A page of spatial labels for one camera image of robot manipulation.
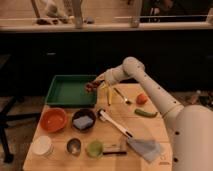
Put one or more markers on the dark red grape bunch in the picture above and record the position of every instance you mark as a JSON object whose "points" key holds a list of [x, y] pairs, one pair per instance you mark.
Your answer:
{"points": [[92, 86]]}

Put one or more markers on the small metal cup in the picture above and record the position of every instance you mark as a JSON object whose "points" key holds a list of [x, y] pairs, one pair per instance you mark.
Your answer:
{"points": [[74, 146]]}

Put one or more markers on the white handled spatula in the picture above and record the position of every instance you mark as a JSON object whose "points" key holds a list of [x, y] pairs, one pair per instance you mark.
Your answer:
{"points": [[105, 117]]}

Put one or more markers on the yellow stick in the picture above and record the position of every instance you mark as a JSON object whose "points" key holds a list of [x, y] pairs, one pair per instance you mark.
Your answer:
{"points": [[108, 96]]}

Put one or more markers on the red orange tomato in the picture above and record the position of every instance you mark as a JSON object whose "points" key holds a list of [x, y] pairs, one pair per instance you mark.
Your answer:
{"points": [[141, 99]]}

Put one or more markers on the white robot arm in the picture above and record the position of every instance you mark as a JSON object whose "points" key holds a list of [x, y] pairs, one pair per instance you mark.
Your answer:
{"points": [[192, 125]]}

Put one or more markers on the orange bowl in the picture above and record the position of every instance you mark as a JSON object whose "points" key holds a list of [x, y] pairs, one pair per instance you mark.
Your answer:
{"points": [[53, 120]]}

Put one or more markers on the dark brown bowl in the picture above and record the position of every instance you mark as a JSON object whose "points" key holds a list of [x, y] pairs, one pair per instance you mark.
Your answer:
{"points": [[81, 113]]}

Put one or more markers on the blue grey cloth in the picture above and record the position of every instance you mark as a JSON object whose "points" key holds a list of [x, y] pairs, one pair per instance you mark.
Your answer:
{"points": [[149, 150]]}

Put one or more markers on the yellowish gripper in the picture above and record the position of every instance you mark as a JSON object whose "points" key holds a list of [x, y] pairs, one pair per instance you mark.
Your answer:
{"points": [[100, 82]]}

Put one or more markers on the green plastic tray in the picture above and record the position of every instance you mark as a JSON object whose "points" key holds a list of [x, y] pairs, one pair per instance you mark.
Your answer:
{"points": [[68, 91]]}

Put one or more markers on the blue sponge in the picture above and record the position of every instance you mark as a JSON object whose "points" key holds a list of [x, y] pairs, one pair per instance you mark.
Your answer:
{"points": [[82, 122]]}

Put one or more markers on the green cup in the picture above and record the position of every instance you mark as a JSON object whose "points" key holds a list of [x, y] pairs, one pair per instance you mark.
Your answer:
{"points": [[95, 149]]}

